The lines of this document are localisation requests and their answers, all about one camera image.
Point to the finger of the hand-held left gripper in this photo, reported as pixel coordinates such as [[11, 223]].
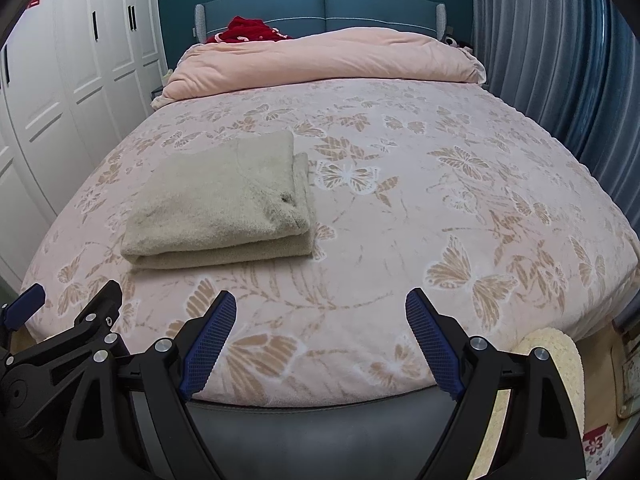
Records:
[[25, 304], [97, 310]]

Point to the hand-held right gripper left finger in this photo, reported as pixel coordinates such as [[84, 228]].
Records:
[[210, 345]]

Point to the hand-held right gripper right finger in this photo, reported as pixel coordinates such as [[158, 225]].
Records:
[[430, 345]]

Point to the beige towel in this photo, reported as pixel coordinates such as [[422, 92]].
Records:
[[215, 200]]

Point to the round cream cushion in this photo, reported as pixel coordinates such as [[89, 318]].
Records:
[[555, 360]]

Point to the pink butterfly print blanket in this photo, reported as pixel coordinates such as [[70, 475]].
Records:
[[425, 210]]

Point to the floral floor mat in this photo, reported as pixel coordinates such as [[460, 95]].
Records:
[[600, 447]]

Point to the white wardrobe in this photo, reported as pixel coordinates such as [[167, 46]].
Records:
[[75, 85]]

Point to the pink duvet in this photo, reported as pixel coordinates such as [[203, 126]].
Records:
[[325, 60]]

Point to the small plush toy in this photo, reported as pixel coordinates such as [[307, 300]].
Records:
[[452, 41]]

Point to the grey-blue curtain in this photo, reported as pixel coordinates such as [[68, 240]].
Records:
[[550, 60]]

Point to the red cloth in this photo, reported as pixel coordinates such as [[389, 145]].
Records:
[[247, 30]]

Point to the blue upholstered headboard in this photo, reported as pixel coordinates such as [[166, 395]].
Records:
[[350, 7]]

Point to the dark grey bed frame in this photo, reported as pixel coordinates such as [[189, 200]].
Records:
[[320, 435]]

